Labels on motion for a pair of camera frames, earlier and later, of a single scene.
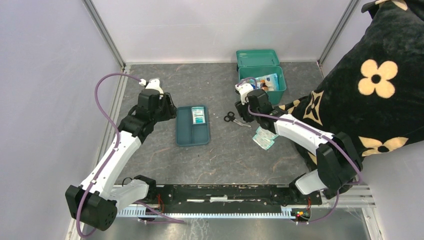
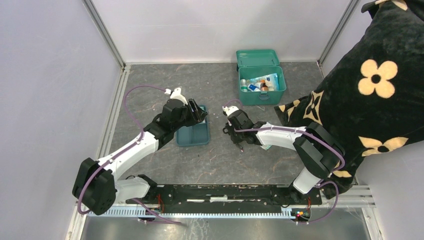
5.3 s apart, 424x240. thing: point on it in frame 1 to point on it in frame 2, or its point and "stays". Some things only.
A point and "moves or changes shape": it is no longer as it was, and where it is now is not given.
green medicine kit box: x=258 y=63 stays
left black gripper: x=171 y=110 to x=197 y=115
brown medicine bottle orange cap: x=263 y=85 stays
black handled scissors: x=230 y=117 moves or changes shape
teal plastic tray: x=191 y=134 stays
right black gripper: x=241 y=109 to x=230 y=128
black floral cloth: x=372 y=91 stays
